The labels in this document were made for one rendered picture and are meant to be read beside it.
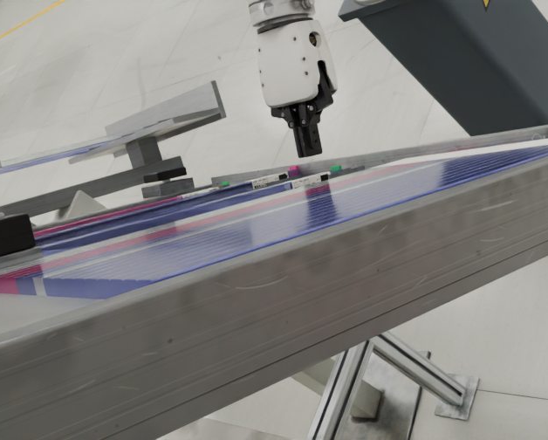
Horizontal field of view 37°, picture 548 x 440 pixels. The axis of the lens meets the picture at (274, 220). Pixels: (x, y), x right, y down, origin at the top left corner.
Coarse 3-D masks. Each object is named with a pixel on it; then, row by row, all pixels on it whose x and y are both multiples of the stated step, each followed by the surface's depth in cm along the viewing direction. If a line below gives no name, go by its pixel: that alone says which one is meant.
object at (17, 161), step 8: (136, 128) 143; (104, 136) 139; (112, 136) 140; (72, 144) 134; (80, 144) 135; (88, 144) 136; (96, 144) 137; (40, 152) 130; (48, 152) 131; (56, 152) 132; (64, 152) 133; (8, 160) 126; (16, 160) 127; (24, 160) 128; (32, 160) 129; (0, 168) 126
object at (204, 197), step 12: (204, 192) 97; (216, 192) 97; (228, 192) 98; (240, 192) 99; (168, 204) 93; (180, 204) 94; (192, 204) 95; (120, 216) 89; (132, 216) 89; (144, 216) 90; (72, 228) 85; (84, 228) 86; (96, 228) 87; (108, 228) 88; (36, 240) 82; (48, 240) 83; (60, 240) 84
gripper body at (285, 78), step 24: (288, 24) 102; (312, 24) 103; (264, 48) 106; (288, 48) 103; (312, 48) 102; (264, 72) 107; (288, 72) 104; (312, 72) 102; (264, 96) 109; (288, 96) 105; (312, 96) 103
